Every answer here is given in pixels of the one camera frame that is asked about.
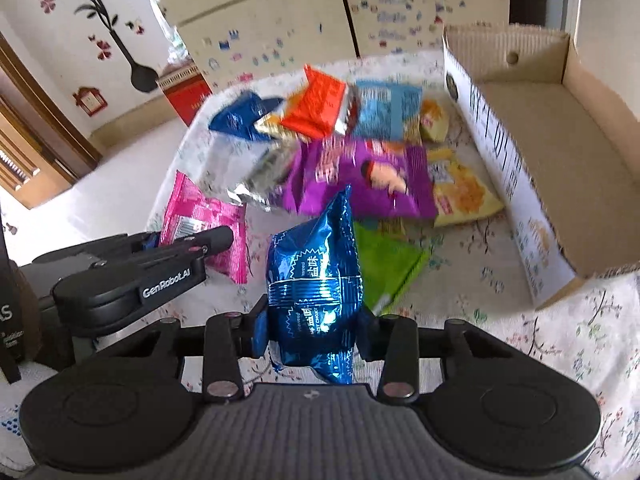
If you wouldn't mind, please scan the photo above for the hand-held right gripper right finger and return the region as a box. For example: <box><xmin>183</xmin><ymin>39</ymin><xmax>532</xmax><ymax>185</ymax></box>
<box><xmin>352</xmin><ymin>305</ymin><xmax>538</xmax><ymax>403</ymax></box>

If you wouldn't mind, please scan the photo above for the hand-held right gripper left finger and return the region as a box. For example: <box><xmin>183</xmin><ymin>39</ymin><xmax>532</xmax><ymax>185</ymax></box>
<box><xmin>92</xmin><ymin>295</ymin><xmax>273</xmax><ymax>403</ymax></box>

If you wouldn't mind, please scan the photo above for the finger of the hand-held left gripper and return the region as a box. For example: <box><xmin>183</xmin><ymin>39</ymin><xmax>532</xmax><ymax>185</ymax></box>
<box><xmin>99</xmin><ymin>225</ymin><xmax>235</xmax><ymax>274</ymax></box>
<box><xmin>32</xmin><ymin>231</ymin><xmax>163</xmax><ymax>263</ymax></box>

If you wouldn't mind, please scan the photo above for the pink snack packet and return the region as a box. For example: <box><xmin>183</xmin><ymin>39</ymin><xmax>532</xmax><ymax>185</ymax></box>
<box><xmin>159</xmin><ymin>170</ymin><xmax>249</xmax><ymax>286</ymax></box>

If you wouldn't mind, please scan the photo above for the dark blue foil snack bag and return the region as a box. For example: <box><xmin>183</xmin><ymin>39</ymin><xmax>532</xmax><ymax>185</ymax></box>
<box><xmin>265</xmin><ymin>185</ymin><xmax>363</xmax><ymax>386</ymax></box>
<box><xmin>208</xmin><ymin>91</ymin><xmax>286</xmax><ymax>142</ymax></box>

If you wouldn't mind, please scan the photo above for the silver foil snack bag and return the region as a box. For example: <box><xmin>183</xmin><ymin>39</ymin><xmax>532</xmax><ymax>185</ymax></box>
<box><xmin>225</xmin><ymin>142</ymin><xmax>296</xmax><ymax>211</ymax></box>

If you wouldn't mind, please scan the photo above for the green snack bag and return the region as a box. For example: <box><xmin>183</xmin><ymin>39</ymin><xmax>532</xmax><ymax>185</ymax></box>
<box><xmin>352</xmin><ymin>220</ymin><xmax>432</xmax><ymax>316</ymax></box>

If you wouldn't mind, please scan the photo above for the gold foil snack packet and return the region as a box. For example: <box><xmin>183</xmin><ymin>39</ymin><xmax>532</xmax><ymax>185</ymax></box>
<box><xmin>252</xmin><ymin>112</ymin><xmax>311</xmax><ymax>143</ymax></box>

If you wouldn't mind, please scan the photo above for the purple snack bag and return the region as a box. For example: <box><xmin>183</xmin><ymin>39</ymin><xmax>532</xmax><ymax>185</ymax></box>
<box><xmin>282</xmin><ymin>139</ymin><xmax>441</xmax><ymax>221</ymax></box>

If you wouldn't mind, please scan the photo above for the orange-red snack bag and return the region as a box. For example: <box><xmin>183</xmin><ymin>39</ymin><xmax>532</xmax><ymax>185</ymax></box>
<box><xmin>280</xmin><ymin>64</ymin><xmax>351</xmax><ymax>141</ymax></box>

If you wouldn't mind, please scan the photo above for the yellow white-label snack packet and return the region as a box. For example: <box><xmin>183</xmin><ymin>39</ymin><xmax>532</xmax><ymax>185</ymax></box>
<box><xmin>425</xmin><ymin>147</ymin><xmax>505</xmax><ymax>228</ymax></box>

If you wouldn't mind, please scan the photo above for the light blue snack bag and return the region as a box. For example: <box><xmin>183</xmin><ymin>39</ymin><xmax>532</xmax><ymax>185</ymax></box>
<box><xmin>350</xmin><ymin>80</ymin><xmax>425</xmax><ymax>143</ymax></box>

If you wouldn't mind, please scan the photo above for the small yellow snack packet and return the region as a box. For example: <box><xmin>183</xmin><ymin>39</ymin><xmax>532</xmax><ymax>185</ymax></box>
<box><xmin>419</xmin><ymin>99</ymin><xmax>451</xmax><ymax>143</ymax></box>

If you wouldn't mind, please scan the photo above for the cardboard box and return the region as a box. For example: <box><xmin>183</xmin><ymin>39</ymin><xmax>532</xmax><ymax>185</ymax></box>
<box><xmin>442</xmin><ymin>22</ymin><xmax>640</xmax><ymax>311</ymax></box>

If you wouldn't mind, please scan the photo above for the floral tablecloth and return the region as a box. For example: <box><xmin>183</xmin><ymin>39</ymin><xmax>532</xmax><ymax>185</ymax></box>
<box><xmin>145</xmin><ymin>50</ymin><xmax>640</xmax><ymax>480</ymax></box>

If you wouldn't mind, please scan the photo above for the red gift box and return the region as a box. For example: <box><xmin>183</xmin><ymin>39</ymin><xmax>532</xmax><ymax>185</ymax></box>
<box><xmin>156</xmin><ymin>62</ymin><xmax>213</xmax><ymax>127</ymax></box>

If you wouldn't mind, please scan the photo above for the wooden door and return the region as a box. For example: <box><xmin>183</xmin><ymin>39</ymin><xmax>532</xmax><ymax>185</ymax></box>
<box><xmin>0</xmin><ymin>35</ymin><xmax>101</xmax><ymax>211</ymax></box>

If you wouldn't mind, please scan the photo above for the clear plastic bag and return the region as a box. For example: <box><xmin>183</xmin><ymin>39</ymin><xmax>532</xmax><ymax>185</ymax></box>
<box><xmin>145</xmin><ymin>0</ymin><xmax>196</xmax><ymax>68</ymax></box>

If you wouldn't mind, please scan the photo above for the beige stickered cabinet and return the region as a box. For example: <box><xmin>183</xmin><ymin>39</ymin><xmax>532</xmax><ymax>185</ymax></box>
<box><xmin>137</xmin><ymin>0</ymin><xmax>513</xmax><ymax>93</ymax></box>

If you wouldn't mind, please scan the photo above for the red house wall sticker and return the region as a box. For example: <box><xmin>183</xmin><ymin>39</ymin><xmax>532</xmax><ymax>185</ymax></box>
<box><xmin>72</xmin><ymin>86</ymin><xmax>108</xmax><ymax>117</ymax></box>

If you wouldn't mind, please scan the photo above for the black vine wall decal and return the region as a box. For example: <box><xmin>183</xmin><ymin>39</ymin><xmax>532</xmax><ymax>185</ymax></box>
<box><xmin>32</xmin><ymin>0</ymin><xmax>160</xmax><ymax>93</ymax></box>

